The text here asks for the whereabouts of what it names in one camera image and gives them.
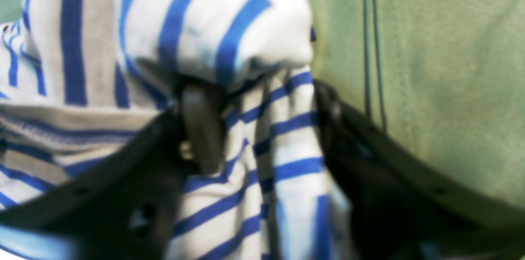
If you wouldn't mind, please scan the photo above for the blue white striped t-shirt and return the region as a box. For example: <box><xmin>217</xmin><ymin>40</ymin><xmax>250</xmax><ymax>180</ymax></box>
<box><xmin>1</xmin><ymin>0</ymin><xmax>354</xmax><ymax>260</ymax></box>

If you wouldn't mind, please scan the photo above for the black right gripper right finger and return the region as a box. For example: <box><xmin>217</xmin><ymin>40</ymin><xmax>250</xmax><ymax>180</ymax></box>
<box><xmin>314</xmin><ymin>80</ymin><xmax>525</xmax><ymax>260</ymax></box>

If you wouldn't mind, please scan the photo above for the green table cloth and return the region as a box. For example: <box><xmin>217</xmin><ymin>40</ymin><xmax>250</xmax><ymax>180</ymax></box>
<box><xmin>1</xmin><ymin>0</ymin><xmax>524</xmax><ymax>216</ymax></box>

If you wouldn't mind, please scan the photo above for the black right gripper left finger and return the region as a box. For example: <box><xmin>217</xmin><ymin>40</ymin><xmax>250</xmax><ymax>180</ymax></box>
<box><xmin>1</xmin><ymin>84</ymin><xmax>226</xmax><ymax>260</ymax></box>

